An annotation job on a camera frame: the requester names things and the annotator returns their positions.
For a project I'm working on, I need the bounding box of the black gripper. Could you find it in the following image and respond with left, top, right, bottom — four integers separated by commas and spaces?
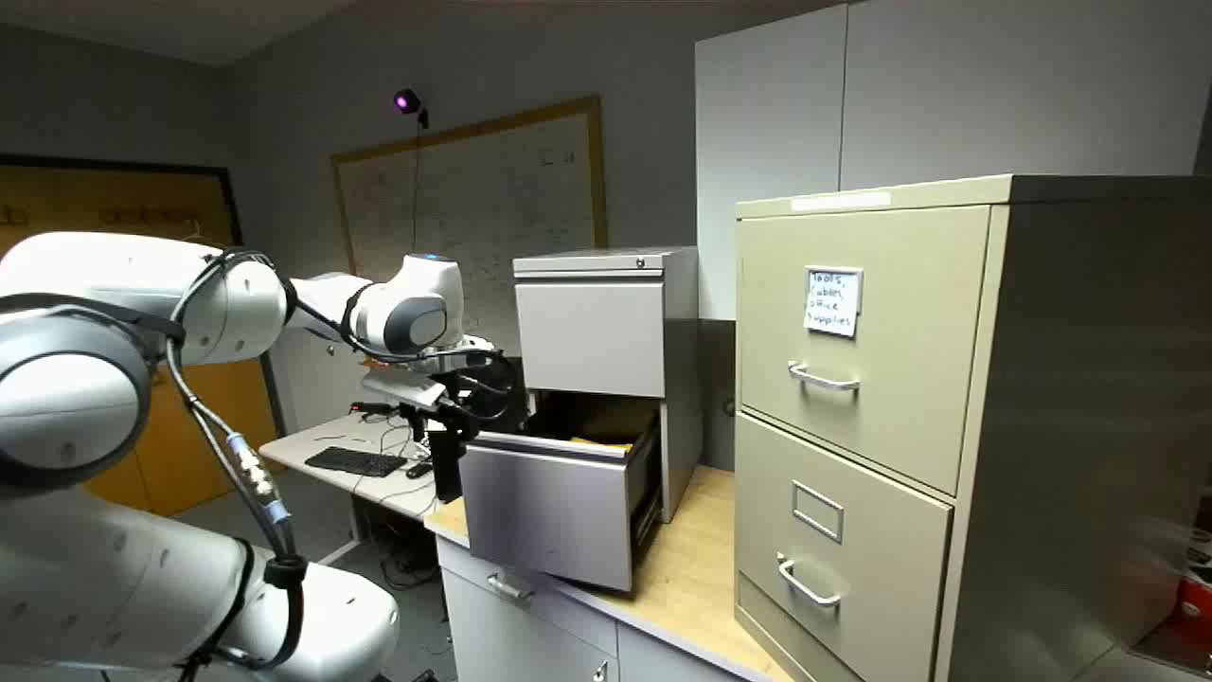
424, 350, 521, 505

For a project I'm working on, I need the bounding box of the grey file cabinet drawer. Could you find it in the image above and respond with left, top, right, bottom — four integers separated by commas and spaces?
455, 398, 667, 600

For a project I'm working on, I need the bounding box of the grey base cabinet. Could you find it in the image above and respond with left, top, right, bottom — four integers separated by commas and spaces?
430, 533, 749, 682

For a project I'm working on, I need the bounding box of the grey closed cabinet drawer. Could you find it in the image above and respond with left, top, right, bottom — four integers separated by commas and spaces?
511, 277, 669, 402

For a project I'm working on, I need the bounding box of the beige drawer with paper label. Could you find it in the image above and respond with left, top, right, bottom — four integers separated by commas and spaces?
730, 201, 996, 502

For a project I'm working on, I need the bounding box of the large beige file cabinet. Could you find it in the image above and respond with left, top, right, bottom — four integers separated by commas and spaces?
730, 169, 1212, 682

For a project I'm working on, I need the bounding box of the black keyboard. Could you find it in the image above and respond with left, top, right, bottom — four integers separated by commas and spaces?
304, 444, 414, 483

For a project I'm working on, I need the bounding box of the light office desk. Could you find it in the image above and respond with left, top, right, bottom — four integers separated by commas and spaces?
254, 404, 448, 528

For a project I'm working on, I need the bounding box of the yellow cylindrical object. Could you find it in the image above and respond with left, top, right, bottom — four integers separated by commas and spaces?
528, 428, 638, 462

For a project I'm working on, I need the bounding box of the orange wooden door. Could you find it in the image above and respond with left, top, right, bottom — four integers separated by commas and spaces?
0, 157, 285, 518

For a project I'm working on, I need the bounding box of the wood framed whiteboard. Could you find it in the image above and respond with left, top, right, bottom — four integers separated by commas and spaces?
324, 90, 613, 360

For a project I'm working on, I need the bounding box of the white handwritten paper label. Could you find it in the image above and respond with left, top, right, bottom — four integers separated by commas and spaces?
800, 263, 868, 344

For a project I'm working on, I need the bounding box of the red object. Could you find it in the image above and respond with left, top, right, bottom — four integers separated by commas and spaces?
1171, 566, 1212, 632

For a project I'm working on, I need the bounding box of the silver base cabinet handle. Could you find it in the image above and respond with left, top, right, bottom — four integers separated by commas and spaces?
482, 567, 528, 608

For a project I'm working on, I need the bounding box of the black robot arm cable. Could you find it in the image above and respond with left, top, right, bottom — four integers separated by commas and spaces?
157, 245, 382, 675

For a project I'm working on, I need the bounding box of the camera with purple light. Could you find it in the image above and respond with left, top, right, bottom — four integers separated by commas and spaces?
385, 85, 434, 133

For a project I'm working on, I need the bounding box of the silver beige-drawer handle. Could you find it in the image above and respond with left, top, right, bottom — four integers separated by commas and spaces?
782, 355, 868, 404
771, 548, 848, 623

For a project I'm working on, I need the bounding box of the beige drawer with empty label frame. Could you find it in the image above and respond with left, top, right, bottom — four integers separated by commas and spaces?
730, 414, 959, 682

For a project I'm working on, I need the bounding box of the white wall cabinet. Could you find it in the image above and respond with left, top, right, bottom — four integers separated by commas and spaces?
688, 0, 1212, 326

